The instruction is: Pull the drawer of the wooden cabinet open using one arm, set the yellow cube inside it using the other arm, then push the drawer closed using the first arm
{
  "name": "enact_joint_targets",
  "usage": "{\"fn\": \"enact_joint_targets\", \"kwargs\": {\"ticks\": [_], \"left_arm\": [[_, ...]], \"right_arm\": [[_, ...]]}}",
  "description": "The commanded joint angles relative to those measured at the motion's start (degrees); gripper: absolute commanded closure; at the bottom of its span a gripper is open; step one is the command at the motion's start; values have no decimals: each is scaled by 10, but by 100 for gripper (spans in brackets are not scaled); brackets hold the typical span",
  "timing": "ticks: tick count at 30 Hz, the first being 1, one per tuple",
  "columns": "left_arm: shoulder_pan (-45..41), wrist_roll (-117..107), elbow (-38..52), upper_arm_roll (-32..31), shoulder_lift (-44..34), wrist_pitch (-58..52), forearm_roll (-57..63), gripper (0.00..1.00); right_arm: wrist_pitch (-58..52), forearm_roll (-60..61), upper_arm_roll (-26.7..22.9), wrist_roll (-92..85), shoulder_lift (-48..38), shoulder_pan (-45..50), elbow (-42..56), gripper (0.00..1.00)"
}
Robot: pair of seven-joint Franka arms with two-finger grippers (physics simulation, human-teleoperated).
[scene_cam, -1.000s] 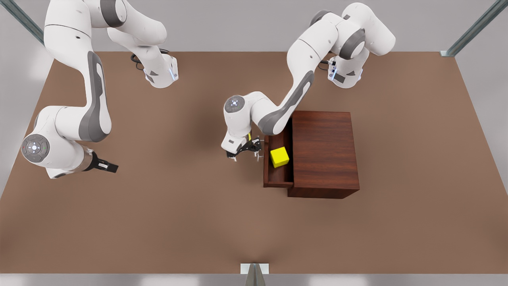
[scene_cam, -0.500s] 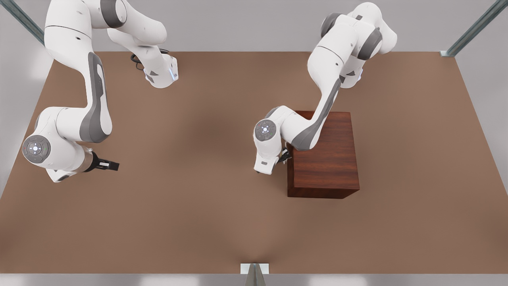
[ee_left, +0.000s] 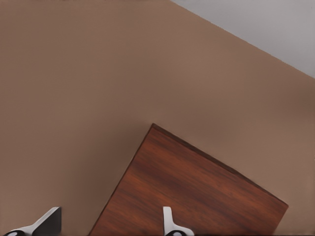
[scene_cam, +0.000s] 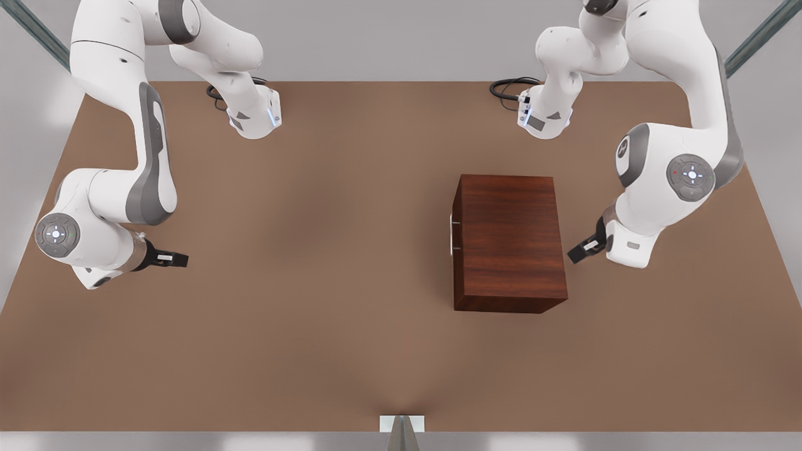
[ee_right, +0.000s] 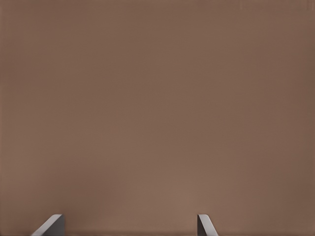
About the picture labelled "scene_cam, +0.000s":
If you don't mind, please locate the dark wooden cabinet box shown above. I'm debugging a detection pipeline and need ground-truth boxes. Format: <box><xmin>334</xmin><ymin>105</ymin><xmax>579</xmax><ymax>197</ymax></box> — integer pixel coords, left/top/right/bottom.
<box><xmin>452</xmin><ymin>174</ymin><xmax>569</xmax><ymax>314</ymax></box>

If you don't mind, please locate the black cable loop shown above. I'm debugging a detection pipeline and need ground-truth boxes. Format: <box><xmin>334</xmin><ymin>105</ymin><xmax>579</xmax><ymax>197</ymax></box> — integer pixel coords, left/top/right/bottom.
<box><xmin>489</xmin><ymin>77</ymin><xmax>543</xmax><ymax>105</ymax></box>
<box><xmin>206</xmin><ymin>77</ymin><xmax>269</xmax><ymax>112</ymax></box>

